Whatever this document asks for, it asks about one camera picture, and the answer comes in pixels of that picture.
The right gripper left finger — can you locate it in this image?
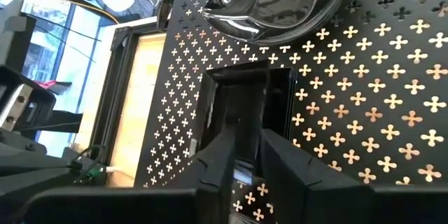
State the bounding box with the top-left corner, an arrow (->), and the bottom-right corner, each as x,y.
20,125 -> 237,224

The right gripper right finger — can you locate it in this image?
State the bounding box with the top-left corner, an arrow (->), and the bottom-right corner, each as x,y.
259,128 -> 448,224

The black square plate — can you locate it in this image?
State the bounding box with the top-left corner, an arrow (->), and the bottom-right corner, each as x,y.
191,59 -> 299,187

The glossy black shaped plate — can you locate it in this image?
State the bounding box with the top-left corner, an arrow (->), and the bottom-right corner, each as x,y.
202,0 -> 358,47

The black perforated metal shelf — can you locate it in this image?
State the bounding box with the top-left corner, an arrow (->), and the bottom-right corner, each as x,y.
134,0 -> 448,224

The small flat red object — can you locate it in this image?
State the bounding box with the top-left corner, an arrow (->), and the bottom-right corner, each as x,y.
34,79 -> 59,91

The black table frame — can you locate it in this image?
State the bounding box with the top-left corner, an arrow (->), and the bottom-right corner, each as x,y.
90,20 -> 169,169

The yellow hanging cable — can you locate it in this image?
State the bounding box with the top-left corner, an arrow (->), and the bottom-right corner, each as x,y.
41,0 -> 120,25

